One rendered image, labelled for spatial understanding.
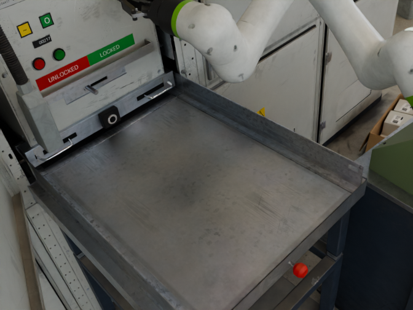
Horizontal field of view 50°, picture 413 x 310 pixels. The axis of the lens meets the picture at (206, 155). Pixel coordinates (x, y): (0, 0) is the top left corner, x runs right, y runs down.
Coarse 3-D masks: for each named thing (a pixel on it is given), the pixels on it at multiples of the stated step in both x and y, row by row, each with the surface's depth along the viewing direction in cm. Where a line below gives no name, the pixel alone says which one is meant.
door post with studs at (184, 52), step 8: (176, 40) 139; (176, 48) 140; (184, 48) 142; (192, 48) 144; (176, 56) 142; (184, 56) 143; (192, 56) 146; (176, 64) 149; (184, 64) 145; (192, 64) 148; (184, 72) 145; (192, 72) 149; (192, 80) 151
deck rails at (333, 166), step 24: (192, 96) 147; (216, 96) 136; (240, 120) 134; (264, 120) 125; (264, 144) 125; (288, 144) 122; (312, 144) 115; (312, 168) 116; (336, 168) 113; (360, 168) 106; (48, 192) 120; (72, 216) 113; (96, 240) 106; (120, 264) 100; (144, 288) 94
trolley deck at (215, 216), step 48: (144, 144) 132; (192, 144) 130; (240, 144) 127; (96, 192) 119; (144, 192) 117; (192, 192) 115; (240, 192) 113; (288, 192) 111; (336, 192) 110; (144, 240) 105; (192, 240) 103; (240, 240) 102; (288, 240) 100; (192, 288) 94; (240, 288) 92
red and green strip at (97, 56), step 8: (120, 40) 129; (128, 40) 131; (104, 48) 127; (112, 48) 128; (120, 48) 130; (88, 56) 124; (96, 56) 126; (104, 56) 128; (72, 64) 122; (80, 64) 123; (88, 64) 125; (56, 72) 119; (64, 72) 121; (72, 72) 123; (40, 80) 117; (48, 80) 119; (56, 80) 120; (40, 88) 118
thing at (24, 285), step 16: (0, 192) 110; (0, 208) 103; (16, 208) 118; (0, 224) 97; (16, 224) 114; (0, 240) 92; (16, 240) 106; (0, 256) 87; (16, 256) 100; (32, 256) 103; (0, 272) 83; (16, 272) 94; (32, 272) 102; (0, 288) 79; (16, 288) 89; (32, 288) 99; (0, 304) 75; (16, 304) 85; (32, 304) 96
